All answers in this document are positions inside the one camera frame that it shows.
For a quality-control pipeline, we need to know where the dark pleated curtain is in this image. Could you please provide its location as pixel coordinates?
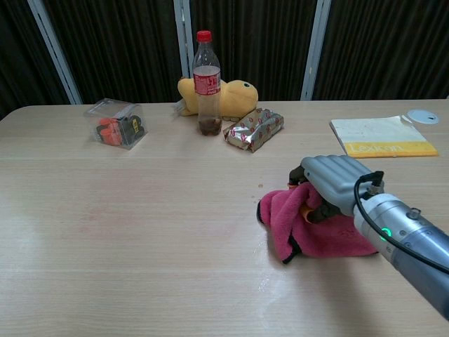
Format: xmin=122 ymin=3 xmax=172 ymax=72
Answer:
xmin=0 ymin=0 xmax=449 ymax=120

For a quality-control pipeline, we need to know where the silver foil snack packet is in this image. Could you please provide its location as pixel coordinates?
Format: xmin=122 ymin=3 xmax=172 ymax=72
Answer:
xmin=222 ymin=107 xmax=286 ymax=153

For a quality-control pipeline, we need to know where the yellow plush toy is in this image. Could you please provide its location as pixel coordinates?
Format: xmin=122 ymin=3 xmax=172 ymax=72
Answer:
xmin=173 ymin=76 xmax=260 ymax=118

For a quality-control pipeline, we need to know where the pink microfiber cloth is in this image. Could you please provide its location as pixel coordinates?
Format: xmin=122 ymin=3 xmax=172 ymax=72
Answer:
xmin=255 ymin=183 xmax=380 ymax=265

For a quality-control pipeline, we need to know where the black item in box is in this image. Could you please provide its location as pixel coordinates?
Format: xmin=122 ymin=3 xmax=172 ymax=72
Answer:
xmin=119 ymin=114 xmax=146 ymax=145

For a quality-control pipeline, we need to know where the white yellow Lexicon booklet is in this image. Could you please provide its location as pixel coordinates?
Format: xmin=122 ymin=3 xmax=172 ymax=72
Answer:
xmin=329 ymin=114 xmax=440 ymax=159

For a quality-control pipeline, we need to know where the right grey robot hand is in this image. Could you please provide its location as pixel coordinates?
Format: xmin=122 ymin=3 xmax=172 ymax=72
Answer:
xmin=288 ymin=154 xmax=385 ymax=225

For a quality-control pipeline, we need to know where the grey metal post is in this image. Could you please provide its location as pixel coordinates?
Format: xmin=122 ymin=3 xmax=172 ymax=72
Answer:
xmin=300 ymin=0 xmax=333 ymax=101
xmin=173 ymin=0 xmax=198 ymax=81
xmin=27 ymin=0 xmax=83 ymax=105

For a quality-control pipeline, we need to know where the clear plastic box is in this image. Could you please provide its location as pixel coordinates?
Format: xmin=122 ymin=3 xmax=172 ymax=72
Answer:
xmin=83 ymin=98 xmax=149 ymax=152

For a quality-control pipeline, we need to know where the orange item in box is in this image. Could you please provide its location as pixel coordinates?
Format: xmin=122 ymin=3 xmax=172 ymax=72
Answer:
xmin=96 ymin=118 xmax=124 ymax=146

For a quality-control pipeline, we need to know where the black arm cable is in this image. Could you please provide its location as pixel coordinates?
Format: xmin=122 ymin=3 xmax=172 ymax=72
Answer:
xmin=353 ymin=171 xmax=449 ymax=275

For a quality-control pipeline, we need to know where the white round lid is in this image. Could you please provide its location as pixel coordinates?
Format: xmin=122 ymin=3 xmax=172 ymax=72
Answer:
xmin=406 ymin=108 xmax=440 ymax=125

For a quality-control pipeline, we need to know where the cola bottle with red cap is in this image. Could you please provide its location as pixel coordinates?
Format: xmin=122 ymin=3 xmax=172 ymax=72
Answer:
xmin=192 ymin=30 xmax=222 ymax=136

